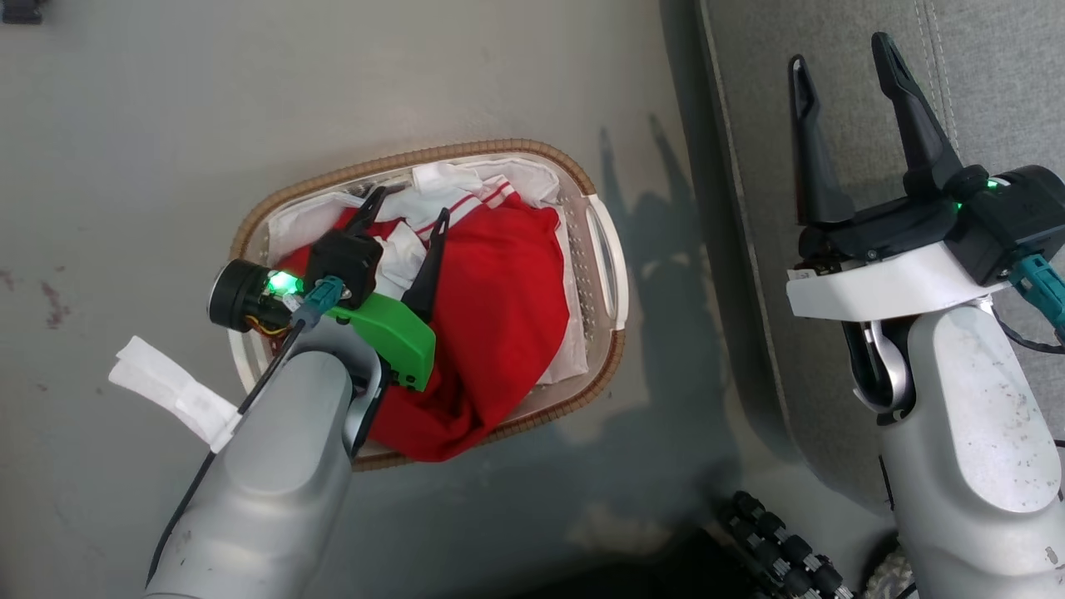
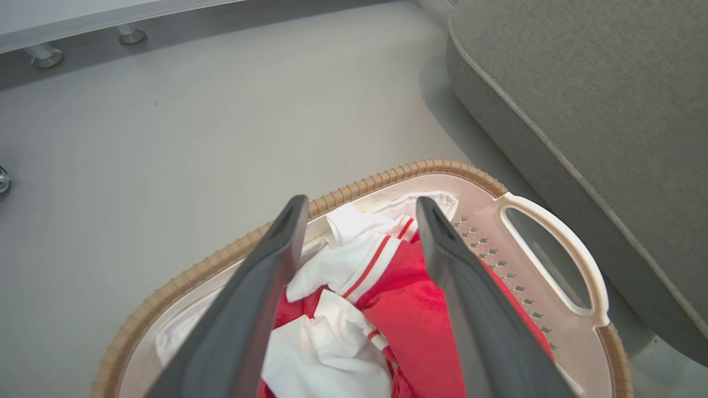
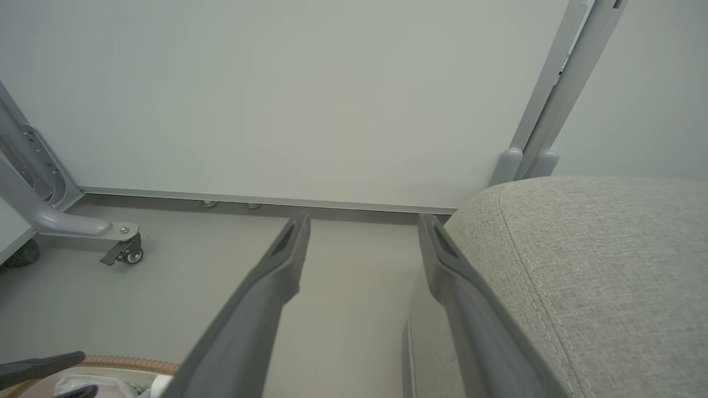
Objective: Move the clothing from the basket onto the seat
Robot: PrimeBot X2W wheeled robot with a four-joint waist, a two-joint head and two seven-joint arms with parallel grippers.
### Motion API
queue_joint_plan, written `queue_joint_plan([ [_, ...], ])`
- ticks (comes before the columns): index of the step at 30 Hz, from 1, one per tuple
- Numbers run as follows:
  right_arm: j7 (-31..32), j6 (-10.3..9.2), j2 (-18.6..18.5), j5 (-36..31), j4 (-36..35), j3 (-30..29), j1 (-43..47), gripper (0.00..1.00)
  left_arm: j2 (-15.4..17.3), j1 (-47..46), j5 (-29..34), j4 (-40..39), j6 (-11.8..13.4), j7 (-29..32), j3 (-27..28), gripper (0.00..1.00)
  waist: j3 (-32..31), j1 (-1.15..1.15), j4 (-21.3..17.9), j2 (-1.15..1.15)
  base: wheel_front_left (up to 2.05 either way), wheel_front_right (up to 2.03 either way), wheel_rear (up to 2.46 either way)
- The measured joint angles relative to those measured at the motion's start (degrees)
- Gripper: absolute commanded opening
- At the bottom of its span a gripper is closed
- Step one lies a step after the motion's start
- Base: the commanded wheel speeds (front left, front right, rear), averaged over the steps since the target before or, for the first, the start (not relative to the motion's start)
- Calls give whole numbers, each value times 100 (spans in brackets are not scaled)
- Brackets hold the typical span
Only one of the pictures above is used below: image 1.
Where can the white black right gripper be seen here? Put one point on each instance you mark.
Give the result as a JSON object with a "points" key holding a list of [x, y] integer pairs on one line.
{"points": [[882, 283]]}

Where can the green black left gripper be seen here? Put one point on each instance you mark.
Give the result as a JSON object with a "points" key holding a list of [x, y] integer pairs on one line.
{"points": [[391, 333]]}

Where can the red and white garment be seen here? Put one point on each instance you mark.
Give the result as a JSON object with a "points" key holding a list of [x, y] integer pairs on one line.
{"points": [[499, 316]]}

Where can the black roller wheel of robot base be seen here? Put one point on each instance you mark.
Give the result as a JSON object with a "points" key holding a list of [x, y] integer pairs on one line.
{"points": [[782, 545]]}

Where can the white liner cloth in basket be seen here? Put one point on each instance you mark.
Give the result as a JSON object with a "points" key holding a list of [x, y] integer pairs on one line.
{"points": [[299, 220]]}

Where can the white basket with brown rim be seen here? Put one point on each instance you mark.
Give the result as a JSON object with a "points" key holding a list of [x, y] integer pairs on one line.
{"points": [[601, 274]]}

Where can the grey fabric sofa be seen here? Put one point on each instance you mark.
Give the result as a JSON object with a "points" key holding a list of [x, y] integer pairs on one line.
{"points": [[832, 108]]}

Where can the black caster wheel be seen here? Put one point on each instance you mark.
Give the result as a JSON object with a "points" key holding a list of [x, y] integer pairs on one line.
{"points": [[21, 10]]}

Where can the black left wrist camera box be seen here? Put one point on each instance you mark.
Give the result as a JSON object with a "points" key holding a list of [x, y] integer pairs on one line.
{"points": [[343, 262]]}

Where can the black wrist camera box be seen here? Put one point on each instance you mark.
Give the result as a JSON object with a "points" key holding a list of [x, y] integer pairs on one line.
{"points": [[1011, 220], [343, 262]]}

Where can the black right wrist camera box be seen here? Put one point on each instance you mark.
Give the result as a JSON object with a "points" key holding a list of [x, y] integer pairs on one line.
{"points": [[1011, 220]]}

